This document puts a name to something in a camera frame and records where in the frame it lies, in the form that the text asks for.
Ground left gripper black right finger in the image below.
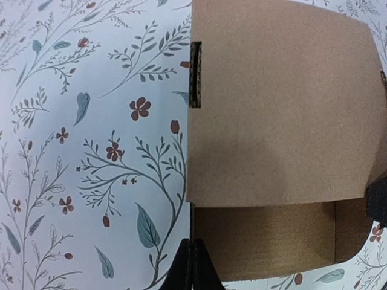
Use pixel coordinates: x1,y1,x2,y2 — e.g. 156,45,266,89
192,239,225,290

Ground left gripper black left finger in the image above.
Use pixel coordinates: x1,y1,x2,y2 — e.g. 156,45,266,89
159,239,191,290

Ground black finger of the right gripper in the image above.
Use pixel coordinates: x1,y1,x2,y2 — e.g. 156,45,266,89
365,178,387,227

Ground brown cardboard box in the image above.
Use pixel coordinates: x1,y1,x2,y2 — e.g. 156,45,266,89
187,1,386,281

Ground floral patterned table cloth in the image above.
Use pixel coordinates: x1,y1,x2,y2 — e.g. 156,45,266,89
1,1,386,289

